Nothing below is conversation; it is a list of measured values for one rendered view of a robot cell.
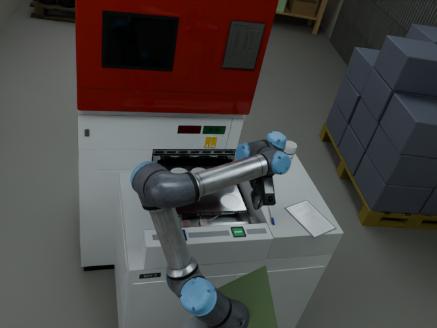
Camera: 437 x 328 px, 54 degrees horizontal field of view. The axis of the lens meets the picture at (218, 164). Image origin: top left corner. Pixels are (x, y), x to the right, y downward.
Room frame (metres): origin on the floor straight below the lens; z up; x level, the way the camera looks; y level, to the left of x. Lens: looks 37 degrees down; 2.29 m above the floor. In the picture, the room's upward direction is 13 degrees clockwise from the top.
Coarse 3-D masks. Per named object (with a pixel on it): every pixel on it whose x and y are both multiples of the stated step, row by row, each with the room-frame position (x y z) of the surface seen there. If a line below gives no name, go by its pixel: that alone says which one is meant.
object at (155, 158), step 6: (156, 156) 1.75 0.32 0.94; (162, 156) 1.76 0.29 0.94; (168, 156) 1.77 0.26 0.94; (174, 156) 1.78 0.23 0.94; (180, 156) 1.80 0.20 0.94; (186, 156) 1.81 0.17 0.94; (192, 156) 1.82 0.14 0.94; (198, 156) 1.83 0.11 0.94; (204, 156) 1.84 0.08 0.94; (210, 156) 1.86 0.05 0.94; (216, 156) 1.87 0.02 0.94; (222, 156) 1.88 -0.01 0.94; (228, 156) 1.89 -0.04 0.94; (156, 162) 1.75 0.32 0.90
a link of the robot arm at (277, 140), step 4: (272, 132) 1.37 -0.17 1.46; (276, 132) 1.38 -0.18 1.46; (268, 136) 1.35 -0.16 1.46; (272, 136) 1.34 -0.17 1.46; (276, 136) 1.35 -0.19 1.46; (280, 136) 1.36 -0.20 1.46; (284, 136) 1.36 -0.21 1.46; (268, 140) 1.33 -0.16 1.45; (272, 140) 1.33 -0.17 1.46; (276, 140) 1.33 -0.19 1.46; (280, 140) 1.33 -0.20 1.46; (284, 140) 1.34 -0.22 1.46; (272, 144) 1.32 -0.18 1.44; (276, 144) 1.32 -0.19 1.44; (280, 144) 1.32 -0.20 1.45; (284, 144) 1.34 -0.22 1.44; (276, 148) 1.32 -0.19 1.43; (280, 148) 1.32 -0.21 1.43; (284, 148) 1.34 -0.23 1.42
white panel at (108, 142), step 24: (96, 120) 1.65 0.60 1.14; (120, 120) 1.69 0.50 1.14; (144, 120) 1.73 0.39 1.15; (168, 120) 1.78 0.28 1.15; (192, 120) 1.82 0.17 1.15; (216, 120) 1.87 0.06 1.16; (240, 120) 1.91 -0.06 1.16; (96, 144) 1.65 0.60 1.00; (120, 144) 1.69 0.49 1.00; (144, 144) 1.74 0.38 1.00; (168, 144) 1.78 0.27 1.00; (192, 144) 1.83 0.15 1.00; (216, 144) 1.88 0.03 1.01; (96, 168) 1.65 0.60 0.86; (120, 168) 1.69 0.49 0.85
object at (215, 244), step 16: (256, 224) 1.40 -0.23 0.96; (144, 240) 1.18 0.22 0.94; (192, 240) 1.22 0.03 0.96; (208, 240) 1.24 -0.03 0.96; (224, 240) 1.26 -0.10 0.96; (240, 240) 1.28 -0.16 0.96; (256, 240) 1.31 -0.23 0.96; (144, 256) 1.15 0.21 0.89; (160, 256) 1.16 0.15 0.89; (208, 256) 1.23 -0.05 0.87; (224, 256) 1.26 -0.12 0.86; (240, 256) 1.29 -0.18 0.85; (256, 256) 1.32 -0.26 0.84
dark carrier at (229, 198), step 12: (168, 168) 1.72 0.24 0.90; (192, 168) 1.77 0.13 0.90; (204, 168) 1.79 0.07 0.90; (216, 192) 1.62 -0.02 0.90; (228, 192) 1.65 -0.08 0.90; (192, 204) 1.50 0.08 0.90; (204, 204) 1.52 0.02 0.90; (216, 204) 1.54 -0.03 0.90; (228, 204) 1.56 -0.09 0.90; (240, 204) 1.58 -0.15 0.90
